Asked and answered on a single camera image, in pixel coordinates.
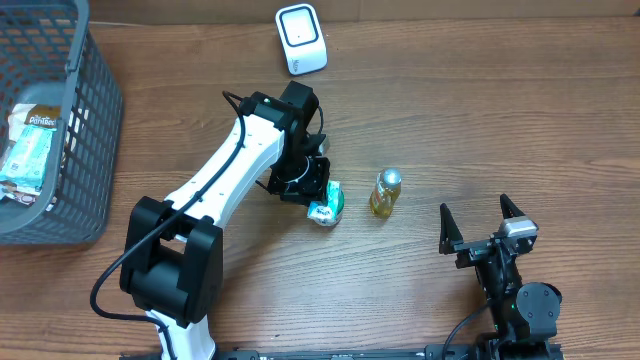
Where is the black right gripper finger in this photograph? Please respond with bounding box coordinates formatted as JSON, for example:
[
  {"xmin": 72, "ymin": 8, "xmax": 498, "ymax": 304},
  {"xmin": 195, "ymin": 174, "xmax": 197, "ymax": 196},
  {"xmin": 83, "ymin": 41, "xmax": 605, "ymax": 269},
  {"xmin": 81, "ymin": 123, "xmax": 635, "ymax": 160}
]
[
  {"xmin": 499, "ymin": 193, "xmax": 525, "ymax": 219},
  {"xmin": 439, "ymin": 203, "xmax": 464, "ymax": 254}
]

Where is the yellow juice bottle silver cap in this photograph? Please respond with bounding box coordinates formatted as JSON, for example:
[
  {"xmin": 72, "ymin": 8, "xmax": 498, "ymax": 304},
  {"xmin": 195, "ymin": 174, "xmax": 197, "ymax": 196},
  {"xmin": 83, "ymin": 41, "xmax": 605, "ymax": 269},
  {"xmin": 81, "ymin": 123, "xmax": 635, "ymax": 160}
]
[{"xmin": 369, "ymin": 168, "xmax": 402, "ymax": 218}]

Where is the green lid white jar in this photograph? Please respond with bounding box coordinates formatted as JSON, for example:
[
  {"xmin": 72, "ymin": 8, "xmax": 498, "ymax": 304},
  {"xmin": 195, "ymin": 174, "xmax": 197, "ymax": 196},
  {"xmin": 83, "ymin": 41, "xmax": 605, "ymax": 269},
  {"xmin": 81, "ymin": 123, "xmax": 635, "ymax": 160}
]
[{"xmin": 307, "ymin": 180, "xmax": 345, "ymax": 227}]

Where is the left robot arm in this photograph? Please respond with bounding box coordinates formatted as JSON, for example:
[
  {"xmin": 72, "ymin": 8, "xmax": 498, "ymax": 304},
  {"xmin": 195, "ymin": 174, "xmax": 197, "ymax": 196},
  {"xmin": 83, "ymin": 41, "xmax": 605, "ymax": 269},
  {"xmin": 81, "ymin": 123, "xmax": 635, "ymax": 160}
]
[{"xmin": 119, "ymin": 81, "xmax": 344, "ymax": 359}]

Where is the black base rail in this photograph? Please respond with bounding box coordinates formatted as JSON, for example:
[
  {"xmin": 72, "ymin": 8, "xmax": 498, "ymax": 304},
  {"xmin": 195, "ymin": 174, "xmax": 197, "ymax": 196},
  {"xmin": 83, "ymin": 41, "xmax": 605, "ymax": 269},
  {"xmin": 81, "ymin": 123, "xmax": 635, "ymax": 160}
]
[{"xmin": 119, "ymin": 345, "xmax": 565, "ymax": 360}]

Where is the grey plastic mesh basket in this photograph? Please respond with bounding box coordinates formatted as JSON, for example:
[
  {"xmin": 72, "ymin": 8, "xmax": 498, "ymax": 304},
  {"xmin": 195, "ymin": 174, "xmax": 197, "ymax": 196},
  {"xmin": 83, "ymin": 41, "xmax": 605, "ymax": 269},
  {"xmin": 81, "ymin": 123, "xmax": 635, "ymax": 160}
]
[{"xmin": 1, "ymin": 0, "xmax": 124, "ymax": 245}]

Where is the white barcode scanner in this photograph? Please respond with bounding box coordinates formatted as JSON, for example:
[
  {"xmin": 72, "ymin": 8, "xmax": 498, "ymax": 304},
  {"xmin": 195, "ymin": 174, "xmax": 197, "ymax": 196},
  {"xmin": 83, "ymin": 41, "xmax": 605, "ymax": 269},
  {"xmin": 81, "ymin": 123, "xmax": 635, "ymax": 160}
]
[{"xmin": 275, "ymin": 3, "xmax": 328, "ymax": 76}]

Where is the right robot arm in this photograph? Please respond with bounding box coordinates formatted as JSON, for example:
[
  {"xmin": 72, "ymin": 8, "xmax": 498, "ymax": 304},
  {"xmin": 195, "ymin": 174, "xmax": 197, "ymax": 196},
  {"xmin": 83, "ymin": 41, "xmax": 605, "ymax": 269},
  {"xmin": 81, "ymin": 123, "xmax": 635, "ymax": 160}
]
[{"xmin": 439, "ymin": 194, "xmax": 564, "ymax": 359}]

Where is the brown white snack packet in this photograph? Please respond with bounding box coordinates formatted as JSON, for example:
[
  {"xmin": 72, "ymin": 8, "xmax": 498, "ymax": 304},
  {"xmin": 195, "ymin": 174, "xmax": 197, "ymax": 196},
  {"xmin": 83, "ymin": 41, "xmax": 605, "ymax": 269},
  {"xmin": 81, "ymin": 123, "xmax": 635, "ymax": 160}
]
[{"xmin": 8, "ymin": 104, "xmax": 60, "ymax": 142}]

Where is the red white packet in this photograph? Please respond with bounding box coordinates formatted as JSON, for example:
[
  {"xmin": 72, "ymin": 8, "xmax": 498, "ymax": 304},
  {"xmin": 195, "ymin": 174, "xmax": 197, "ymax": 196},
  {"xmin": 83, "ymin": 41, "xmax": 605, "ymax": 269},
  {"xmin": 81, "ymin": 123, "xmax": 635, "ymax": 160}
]
[{"xmin": 1, "ymin": 183, "xmax": 39, "ymax": 206}]

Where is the teal white snack packet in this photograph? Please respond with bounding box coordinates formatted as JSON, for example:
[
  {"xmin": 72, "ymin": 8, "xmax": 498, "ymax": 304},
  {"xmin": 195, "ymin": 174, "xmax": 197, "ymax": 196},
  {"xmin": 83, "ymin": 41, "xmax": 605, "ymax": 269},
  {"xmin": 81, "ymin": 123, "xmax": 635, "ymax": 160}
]
[{"xmin": 1, "ymin": 125, "xmax": 55, "ymax": 195}]

